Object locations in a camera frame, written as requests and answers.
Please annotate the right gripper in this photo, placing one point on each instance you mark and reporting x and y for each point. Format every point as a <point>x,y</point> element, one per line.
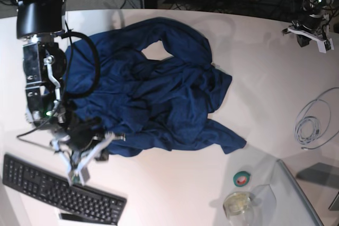
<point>81,135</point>

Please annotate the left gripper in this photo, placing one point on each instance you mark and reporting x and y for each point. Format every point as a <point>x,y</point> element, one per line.
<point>311,23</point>

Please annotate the dark blue t-shirt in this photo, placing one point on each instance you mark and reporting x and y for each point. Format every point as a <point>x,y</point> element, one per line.
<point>157,86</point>

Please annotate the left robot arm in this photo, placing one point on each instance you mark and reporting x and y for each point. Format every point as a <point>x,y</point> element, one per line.
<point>315,7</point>

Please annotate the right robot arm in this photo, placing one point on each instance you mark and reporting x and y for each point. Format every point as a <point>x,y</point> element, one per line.
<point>47,75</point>

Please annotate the black computer keyboard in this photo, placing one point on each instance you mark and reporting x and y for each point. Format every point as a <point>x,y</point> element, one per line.
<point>83,204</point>

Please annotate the green tape roll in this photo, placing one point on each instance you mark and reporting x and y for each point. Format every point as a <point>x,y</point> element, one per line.
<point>241,178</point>

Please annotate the clear tape dispenser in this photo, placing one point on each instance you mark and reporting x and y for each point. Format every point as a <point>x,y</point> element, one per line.
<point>238,208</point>

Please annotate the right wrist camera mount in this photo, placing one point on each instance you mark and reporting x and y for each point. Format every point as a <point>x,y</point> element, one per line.
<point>84,157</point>

